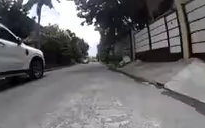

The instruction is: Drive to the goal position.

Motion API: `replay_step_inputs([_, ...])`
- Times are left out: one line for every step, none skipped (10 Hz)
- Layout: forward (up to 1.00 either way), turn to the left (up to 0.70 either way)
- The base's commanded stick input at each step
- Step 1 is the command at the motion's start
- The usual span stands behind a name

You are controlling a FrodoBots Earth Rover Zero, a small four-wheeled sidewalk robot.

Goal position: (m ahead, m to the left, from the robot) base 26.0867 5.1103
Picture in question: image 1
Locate pale concrete driveway ramp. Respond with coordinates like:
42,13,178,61
118,58,205,108

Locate white car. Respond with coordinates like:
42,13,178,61
0,18,46,80

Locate row of trees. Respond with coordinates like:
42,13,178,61
73,0,174,66
0,0,90,69

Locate pale slatted wall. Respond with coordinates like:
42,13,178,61
133,0,205,63

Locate grey concrete road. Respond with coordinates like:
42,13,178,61
0,61,205,128

